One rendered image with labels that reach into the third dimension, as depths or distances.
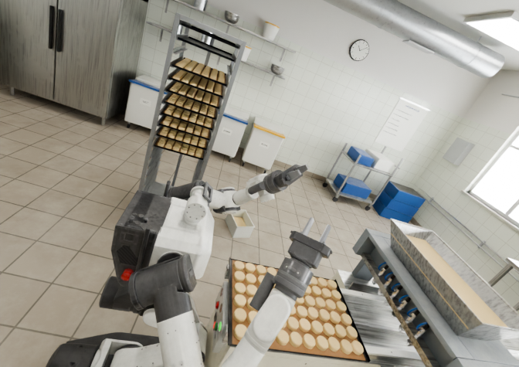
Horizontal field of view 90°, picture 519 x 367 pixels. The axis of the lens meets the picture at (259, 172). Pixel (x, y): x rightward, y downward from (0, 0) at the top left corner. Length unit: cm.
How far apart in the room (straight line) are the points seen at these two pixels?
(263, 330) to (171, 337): 22
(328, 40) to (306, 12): 54
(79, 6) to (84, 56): 55
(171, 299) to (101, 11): 380
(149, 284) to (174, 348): 16
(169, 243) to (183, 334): 25
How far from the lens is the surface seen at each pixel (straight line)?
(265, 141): 424
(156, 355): 157
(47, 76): 466
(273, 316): 71
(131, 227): 87
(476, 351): 138
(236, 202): 129
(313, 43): 476
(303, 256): 75
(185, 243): 85
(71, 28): 437
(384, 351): 147
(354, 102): 508
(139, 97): 439
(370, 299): 167
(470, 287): 155
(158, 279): 76
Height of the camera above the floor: 181
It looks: 24 degrees down
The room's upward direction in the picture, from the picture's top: 23 degrees clockwise
